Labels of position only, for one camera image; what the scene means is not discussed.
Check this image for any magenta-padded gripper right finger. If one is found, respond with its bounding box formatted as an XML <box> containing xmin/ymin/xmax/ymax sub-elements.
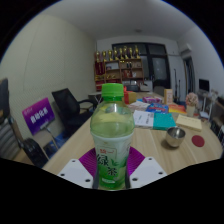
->
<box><xmin>125</xmin><ymin>146</ymin><xmax>168</xmax><ymax>190</ymax></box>

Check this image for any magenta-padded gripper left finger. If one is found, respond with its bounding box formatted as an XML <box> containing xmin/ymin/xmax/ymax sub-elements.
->
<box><xmin>57</xmin><ymin>147</ymin><xmax>100</xmax><ymax>190</ymax></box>

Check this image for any green tea plastic bottle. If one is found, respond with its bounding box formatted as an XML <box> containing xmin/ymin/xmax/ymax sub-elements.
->
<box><xmin>89</xmin><ymin>83</ymin><xmax>136</xmax><ymax>191</ymax></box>

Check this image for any small metal cup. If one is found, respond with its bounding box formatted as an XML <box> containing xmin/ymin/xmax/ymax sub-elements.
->
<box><xmin>165</xmin><ymin>126</ymin><xmax>187</xmax><ymax>149</ymax></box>

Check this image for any black backpack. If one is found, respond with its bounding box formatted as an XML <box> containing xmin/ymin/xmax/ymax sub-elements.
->
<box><xmin>21</xmin><ymin>137</ymin><xmax>50</xmax><ymax>168</ymax></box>

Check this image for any teal book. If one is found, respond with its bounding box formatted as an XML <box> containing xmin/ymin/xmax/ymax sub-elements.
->
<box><xmin>152</xmin><ymin>112</ymin><xmax>177</xmax><ymax>131</ymax></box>

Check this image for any flat round red coaster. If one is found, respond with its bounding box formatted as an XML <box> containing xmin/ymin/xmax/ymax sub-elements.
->
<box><xmin>191</xmin><ymin>134</ymin><xmax>206</xmax><ymax>148</ymax></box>

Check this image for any black office chair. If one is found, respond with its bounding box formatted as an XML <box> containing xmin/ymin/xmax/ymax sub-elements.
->
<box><xmin>51</xmin><ymin>87</ymin><xmax>98</xmax><ymax>135</ymax></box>

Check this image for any blue book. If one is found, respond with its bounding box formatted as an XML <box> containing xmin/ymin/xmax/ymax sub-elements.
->
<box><xmin>145</xmin><ymin>103</ymin><xmax>170</xmax><ymax>115</ymax></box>

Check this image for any purple sign board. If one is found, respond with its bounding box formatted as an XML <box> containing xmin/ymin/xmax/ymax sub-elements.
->
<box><xmin>21</xmin><ymin>97</ymin><xmax>56</xmax><ymax>136</ymax></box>

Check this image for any orange book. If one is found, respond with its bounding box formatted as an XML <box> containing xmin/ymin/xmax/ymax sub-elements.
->
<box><xmin>168</xmin><ymin>103</ymin><xmax>188</xmax><ymax>115</ymax></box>

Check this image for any pink box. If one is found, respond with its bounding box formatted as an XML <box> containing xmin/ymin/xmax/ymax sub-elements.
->
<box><xmin>142</xmin><ymin>95</ymin><xmax>164</xmax><ymax>105</ymax></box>

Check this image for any grey striped chair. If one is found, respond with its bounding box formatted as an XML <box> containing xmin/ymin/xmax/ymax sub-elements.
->
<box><xmin>0</xmin><ymin>114</ymin><xmax>27</xmax><ymax>162</ymax></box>

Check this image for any yellow gift box red ribbon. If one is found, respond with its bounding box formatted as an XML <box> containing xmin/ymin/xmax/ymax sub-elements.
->
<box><xmin>123</xmin><ymin>86</ymin><xmax>138</xmax><ymax>105</ymax></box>

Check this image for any tall brown carton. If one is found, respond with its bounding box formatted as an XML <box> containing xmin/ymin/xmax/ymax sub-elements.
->
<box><xmin>163</xmin><ymin>88</ymin><xmax>175</xmax><ymax>106</ymax></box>

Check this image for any pink flower bouquet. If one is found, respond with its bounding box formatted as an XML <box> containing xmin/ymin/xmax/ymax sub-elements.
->
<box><xmin>185</xmin><ymin>92</ymin><xmax>200</xmax><ymax>117</ymax></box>

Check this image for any wooden side desk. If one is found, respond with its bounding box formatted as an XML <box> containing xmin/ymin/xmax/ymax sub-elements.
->
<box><xmin>196</xmin><ymin>89</ymin><xmax>224</xmax><ymax>136</ymax></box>

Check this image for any black computer monitor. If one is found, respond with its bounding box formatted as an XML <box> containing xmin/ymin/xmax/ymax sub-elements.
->
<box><xmin>198</xmin><ymin>78</ymin><xmax>211</xmax><ymax>94</ymax></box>

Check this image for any black bag with orange trim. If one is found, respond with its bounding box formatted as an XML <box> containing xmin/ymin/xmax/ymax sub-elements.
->
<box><xmin>0</xmin><ymin>77</ymin><xmax>10</xmax><ymax>118</ymax></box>

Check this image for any wooden shelf unit with trophies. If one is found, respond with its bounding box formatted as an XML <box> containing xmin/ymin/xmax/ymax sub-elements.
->
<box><xmin>93</xmin><ymin>44</ymin><xmax>145</xmax><ymax>92</ymax></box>

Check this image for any dark framed glass door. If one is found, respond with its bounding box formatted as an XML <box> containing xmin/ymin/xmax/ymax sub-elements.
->
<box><xmin>111</xmin><ymin>41</ymin><xmax>171</xmax><ymax>90</ymax></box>

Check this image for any white air conditioner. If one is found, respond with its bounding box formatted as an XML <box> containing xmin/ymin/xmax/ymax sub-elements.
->
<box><xmin>179</xmin><ymin>42</ymin><xmax>194</xmax><ymax>56</ymax></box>

